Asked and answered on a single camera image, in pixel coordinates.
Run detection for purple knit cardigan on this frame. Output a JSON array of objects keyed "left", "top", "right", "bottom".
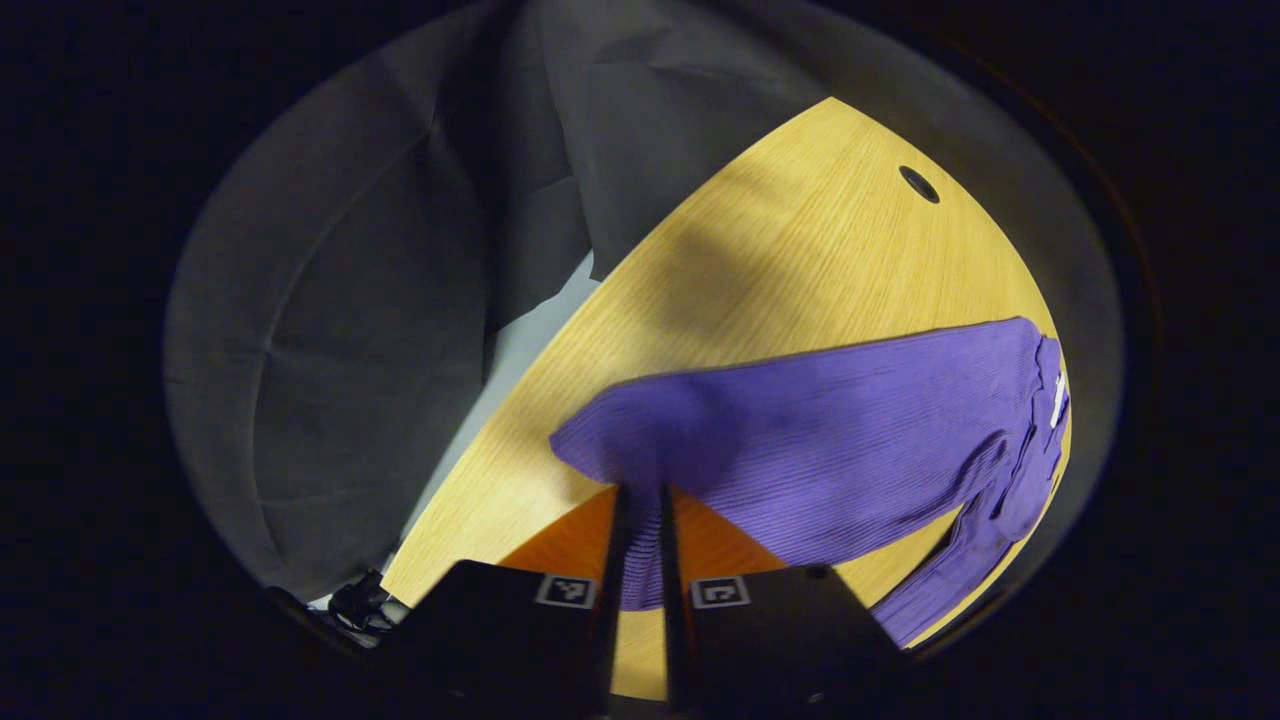
[{"left": 548, "top": 316, "right": 1073, "bottom": 651}]

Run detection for black cable bundle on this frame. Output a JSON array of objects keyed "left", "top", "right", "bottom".
[{"left": 328, "top": 568, "right": 411, "bottom": 636}]

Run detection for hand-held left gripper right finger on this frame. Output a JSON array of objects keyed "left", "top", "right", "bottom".
[{"left": 657, "top": 483, "right": 909, "bottom": 720}]

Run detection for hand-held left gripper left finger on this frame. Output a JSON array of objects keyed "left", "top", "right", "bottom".
[{"left": 380, "top": 483, "right": 633, "bottom": 720}]

